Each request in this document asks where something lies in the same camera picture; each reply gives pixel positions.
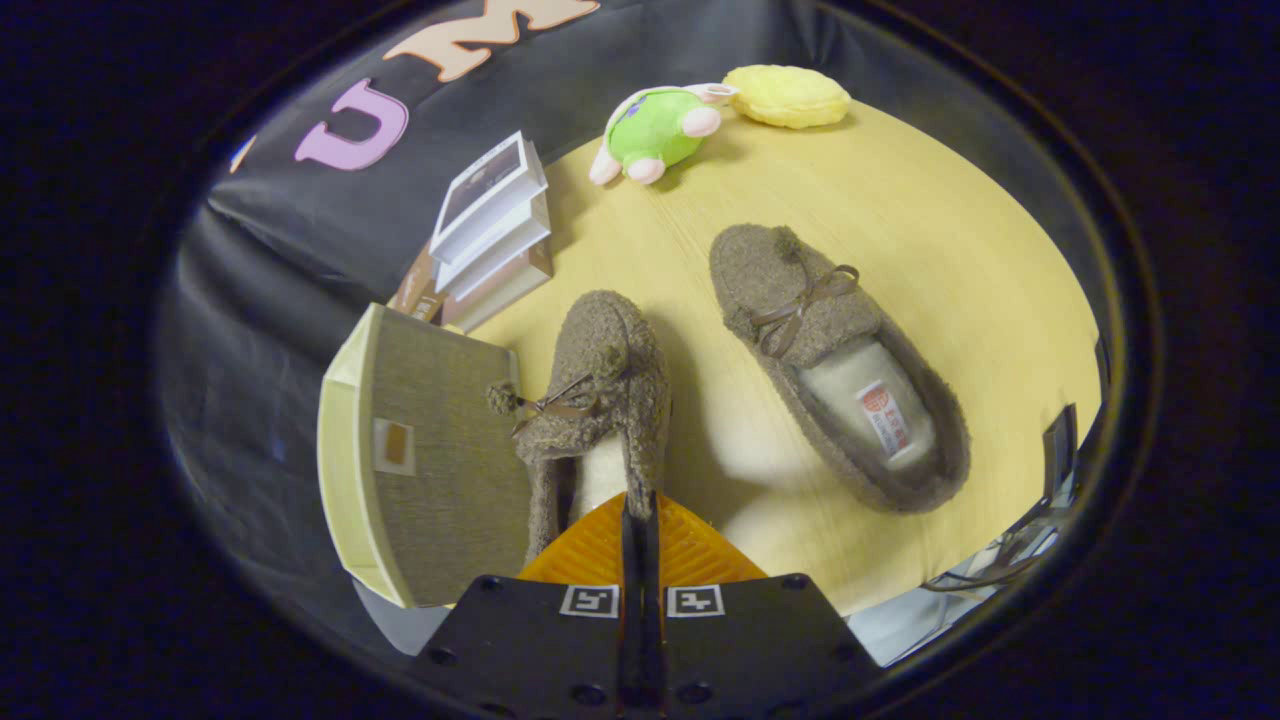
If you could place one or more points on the beige spine book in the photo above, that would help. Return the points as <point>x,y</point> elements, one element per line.
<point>505,290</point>

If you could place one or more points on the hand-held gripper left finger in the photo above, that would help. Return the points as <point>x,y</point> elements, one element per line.
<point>530,650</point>

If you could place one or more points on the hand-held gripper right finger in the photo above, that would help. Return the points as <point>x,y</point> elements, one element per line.
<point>760,650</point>

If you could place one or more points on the grey fabric storage box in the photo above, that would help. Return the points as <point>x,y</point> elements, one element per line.
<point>450,480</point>

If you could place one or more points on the brown fuzzy slipper shoe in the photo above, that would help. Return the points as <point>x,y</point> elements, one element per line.
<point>780,280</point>
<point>610,350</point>

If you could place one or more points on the green plush toy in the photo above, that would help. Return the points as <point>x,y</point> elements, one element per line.
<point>655,125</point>

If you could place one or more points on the yellow plush cushion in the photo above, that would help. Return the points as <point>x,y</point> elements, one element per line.
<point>790,95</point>

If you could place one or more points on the plain white book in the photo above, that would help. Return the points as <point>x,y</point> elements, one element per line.
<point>500,245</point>

